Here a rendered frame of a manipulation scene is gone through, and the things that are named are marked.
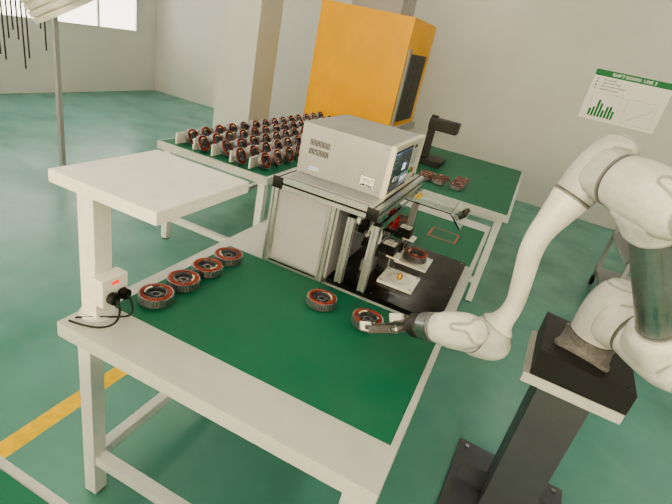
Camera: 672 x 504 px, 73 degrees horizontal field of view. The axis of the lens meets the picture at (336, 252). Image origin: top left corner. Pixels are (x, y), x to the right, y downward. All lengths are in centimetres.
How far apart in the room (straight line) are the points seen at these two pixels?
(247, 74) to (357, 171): 399
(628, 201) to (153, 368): 122
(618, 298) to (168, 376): 136
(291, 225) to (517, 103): 555
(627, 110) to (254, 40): 469
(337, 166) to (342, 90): 386
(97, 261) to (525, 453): 163
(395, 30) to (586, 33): 266
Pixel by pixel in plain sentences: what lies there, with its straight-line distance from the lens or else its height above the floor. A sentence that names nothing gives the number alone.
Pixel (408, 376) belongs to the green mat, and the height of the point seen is 75.
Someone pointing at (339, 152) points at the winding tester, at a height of 124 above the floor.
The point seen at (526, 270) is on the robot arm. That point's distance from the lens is 134.
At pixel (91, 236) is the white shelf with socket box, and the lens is 141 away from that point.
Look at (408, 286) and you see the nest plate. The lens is 190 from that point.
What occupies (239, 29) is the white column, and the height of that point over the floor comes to 147.
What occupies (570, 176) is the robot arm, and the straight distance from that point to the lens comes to 129.
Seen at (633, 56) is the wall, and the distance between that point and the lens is 710.
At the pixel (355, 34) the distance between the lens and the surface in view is 560.
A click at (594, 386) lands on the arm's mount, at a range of 174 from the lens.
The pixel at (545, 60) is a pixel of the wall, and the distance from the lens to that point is 704.
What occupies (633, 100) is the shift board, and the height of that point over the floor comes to 163.
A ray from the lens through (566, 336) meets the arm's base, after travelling 180.
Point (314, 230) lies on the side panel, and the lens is 178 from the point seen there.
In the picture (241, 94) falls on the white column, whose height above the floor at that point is 79.
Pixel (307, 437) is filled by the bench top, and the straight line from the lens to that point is 122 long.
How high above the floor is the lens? 164
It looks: 25 degrees down
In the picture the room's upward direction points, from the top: 13 degrees clockwise
